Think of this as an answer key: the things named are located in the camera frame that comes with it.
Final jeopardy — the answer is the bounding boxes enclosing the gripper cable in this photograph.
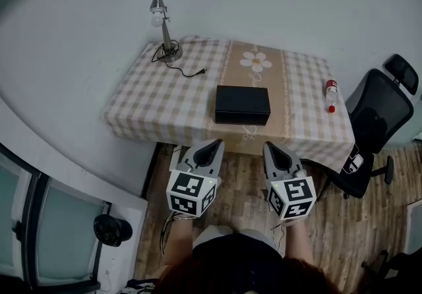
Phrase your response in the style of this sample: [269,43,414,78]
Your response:
[270,220,288,251]
[160,211,195,256]

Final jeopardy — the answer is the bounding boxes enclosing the black mesh office chair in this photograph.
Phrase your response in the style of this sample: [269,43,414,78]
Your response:
[315,53,420,200]

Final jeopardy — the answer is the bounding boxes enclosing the black rectangular box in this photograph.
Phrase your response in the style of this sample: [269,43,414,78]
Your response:
[214,85,272,127]

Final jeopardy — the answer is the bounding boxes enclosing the black chair base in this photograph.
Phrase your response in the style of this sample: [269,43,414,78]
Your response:
[360,249,422,289]

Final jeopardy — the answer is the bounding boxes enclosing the black lamp cable with plug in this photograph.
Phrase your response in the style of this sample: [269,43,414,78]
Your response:
[151,40,207,78]

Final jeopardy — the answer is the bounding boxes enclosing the person's light shorts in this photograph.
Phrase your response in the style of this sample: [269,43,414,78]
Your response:
[193,224,285,258]

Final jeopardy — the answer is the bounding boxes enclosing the silver desk lamp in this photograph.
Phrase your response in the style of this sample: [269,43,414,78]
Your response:
[150,0,183,63]

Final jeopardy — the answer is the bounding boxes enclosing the clear bottle with red cap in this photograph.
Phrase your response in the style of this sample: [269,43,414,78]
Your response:
[325,79,339,113]

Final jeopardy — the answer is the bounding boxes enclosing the person's right forearm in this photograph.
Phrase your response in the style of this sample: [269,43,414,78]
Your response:
[281,219,315,266]

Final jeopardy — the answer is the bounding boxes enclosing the person's left forearm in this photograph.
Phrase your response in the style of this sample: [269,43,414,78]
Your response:
[162,216,196,276]

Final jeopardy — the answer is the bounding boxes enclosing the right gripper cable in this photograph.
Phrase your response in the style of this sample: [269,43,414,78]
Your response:
[270,220,288,251]

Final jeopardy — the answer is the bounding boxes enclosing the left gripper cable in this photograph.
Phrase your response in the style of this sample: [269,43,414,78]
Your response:
[160,211,195,256]

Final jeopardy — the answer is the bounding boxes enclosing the checkered tablecloth with flower print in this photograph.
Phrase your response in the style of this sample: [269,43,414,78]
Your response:
[104,34,357,173]

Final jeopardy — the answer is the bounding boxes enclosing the glass window with dark frame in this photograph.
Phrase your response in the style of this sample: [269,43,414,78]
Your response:
[0,143,112,292]

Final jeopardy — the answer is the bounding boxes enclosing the person's dark shirt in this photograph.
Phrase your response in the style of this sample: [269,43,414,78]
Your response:
[190,232,288,294]

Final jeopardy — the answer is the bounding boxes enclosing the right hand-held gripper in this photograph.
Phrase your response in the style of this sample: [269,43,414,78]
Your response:
[262,140,318,221]

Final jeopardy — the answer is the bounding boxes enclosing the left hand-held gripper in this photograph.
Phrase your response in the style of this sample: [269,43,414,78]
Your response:
[166,139,226,220]

